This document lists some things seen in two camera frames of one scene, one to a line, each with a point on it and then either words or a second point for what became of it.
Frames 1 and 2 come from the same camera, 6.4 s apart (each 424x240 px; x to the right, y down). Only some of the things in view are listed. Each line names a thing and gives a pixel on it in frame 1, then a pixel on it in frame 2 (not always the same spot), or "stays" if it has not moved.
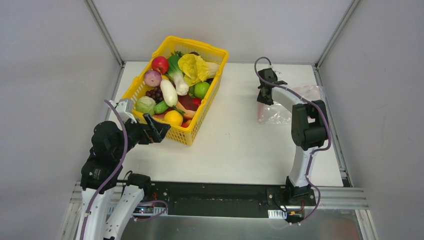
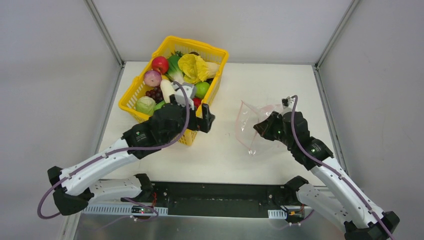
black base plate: x=221 y=199 stays
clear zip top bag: x=280 y=113 -> x=247 y=116
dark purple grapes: x=156 y=93 stays
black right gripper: x=265 y=93 -> x=265 y=124
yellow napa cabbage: x=196 y=70 stays
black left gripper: x=147 y=133 -> x=201 y=117
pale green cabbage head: x=145 y=104 stays
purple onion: x=152 y=78 stays
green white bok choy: x=176 y=74 stays
